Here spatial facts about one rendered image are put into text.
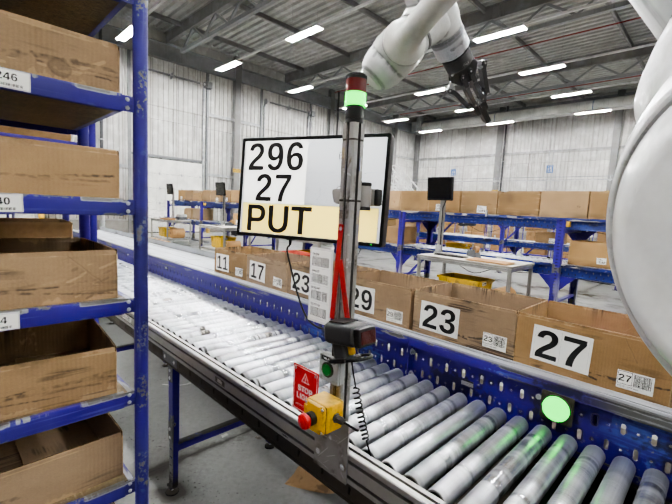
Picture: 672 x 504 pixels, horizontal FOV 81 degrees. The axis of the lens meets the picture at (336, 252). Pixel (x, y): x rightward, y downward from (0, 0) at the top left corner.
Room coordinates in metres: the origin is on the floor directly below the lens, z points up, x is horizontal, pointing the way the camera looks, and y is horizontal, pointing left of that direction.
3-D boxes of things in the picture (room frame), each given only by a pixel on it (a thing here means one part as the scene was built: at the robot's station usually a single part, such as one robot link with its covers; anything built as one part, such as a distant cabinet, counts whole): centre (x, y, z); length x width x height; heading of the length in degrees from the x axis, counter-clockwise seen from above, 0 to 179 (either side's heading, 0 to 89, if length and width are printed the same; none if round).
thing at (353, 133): (0.97, -0.02, 1.11); 0.12 x 0.05 x 0.88; 45
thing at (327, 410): (0.90, -0.01, 0.84); 0.15 x 0.09 x 0.07; 45
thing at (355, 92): (0.97, -0.03, 1.62); 0.05 x 0.05 x 0.06
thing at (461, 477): (0.97, -0.42, 0.72); 0.52 x 0.05 x 0.05; 135
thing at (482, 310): (1.47, -0.55, 0.97); 0.39 x 0.29 x 0.17; 45
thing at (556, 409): (1.07, -0.65, 0.81); 0.07 x 0.01 x 0.07; 45
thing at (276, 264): (2.32, 0.29, 0.97); 0.39 x 0.29 x 0.17; 45
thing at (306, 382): (1.00, 0.04, 0.85); 0.16 x 0.01 x 0.13; 45
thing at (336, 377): (0.95, 0.00, 0.95); 0.07 x 0.03 x 0.07; 45
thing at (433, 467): (1.02, -0.37, 0.72); 0.52 x 0.05 x 0.05; 135
